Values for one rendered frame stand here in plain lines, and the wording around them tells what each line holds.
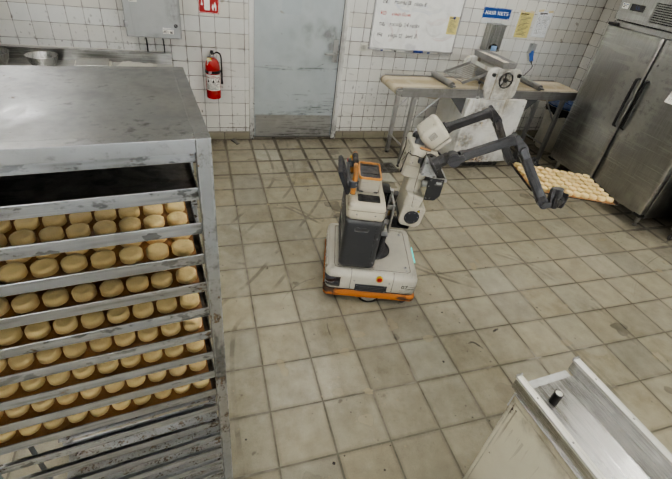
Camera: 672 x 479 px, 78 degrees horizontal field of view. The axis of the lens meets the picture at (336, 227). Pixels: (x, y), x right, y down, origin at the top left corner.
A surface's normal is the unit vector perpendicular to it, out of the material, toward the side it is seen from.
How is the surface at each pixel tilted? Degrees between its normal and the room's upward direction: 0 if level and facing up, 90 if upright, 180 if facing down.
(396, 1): 90
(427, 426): 0
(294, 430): 0
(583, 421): 0
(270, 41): 90
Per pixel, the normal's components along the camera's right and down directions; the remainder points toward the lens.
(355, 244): -0.01, 0.58
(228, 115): 0.28, 0.58
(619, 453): 0.11, -0.81
